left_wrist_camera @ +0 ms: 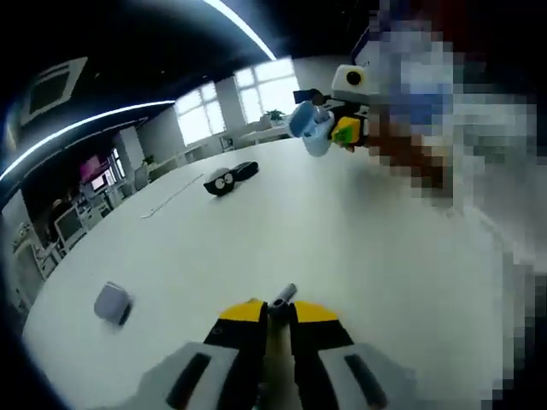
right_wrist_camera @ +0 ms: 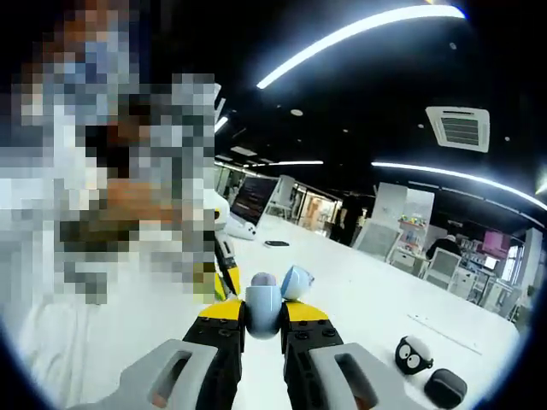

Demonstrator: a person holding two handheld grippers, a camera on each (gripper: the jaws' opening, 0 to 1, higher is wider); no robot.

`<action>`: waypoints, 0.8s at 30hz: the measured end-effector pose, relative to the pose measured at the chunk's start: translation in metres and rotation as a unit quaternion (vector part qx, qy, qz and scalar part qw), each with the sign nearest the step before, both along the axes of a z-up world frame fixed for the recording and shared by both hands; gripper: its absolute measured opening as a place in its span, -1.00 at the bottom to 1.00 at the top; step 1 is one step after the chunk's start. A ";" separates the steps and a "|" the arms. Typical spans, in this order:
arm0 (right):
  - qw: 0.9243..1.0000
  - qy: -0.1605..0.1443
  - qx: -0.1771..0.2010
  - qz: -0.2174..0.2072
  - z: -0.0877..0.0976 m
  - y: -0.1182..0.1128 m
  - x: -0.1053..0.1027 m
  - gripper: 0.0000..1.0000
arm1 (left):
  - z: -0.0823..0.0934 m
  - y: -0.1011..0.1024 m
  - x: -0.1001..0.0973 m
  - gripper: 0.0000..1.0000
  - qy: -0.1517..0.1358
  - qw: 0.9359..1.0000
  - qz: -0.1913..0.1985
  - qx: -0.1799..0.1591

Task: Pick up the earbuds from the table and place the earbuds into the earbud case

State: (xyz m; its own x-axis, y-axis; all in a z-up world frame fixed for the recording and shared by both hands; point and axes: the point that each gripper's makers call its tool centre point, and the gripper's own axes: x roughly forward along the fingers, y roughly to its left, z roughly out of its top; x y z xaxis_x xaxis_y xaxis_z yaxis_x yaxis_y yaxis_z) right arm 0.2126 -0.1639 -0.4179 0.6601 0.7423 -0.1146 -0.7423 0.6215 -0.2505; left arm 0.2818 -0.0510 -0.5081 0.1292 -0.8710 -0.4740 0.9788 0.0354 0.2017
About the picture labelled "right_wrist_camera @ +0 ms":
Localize ceiling light strip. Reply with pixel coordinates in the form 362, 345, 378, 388
255, 3, 468, 91
370, 161, 542, 213
215, 160, 325, 168

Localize black earbud case cartoon eyes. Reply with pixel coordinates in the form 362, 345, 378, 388
394, 335, 435, 377

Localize open laptop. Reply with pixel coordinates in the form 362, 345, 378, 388
230, 176, 279, 226

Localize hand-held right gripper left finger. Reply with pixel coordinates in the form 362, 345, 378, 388
68, 297, 248, 410

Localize light blue earbud case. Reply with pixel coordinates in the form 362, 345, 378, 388
244, 264, 316, 342

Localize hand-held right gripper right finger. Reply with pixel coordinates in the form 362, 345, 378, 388
279, 300, 424, 410

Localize pink display screen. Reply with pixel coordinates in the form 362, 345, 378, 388
483, 230, 512, 257

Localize ceiling air conditioner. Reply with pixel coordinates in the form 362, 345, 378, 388
425, 105, 491, 154

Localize shelf with colourful items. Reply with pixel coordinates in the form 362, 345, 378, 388
397, 215, 429, 257

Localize person's white shirt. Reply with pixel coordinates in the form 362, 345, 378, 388
16, 294, 215, 407

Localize plain black earbud case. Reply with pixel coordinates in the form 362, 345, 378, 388
423, 367, 469, 407

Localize white game controller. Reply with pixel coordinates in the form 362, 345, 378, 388
225, 218, 259, 243

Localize pale stem earbud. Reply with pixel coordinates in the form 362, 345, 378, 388
250, 272, 278, 290

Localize white office chair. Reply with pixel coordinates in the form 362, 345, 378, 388
355, 221, 403, 262
423, 247, 463, 288

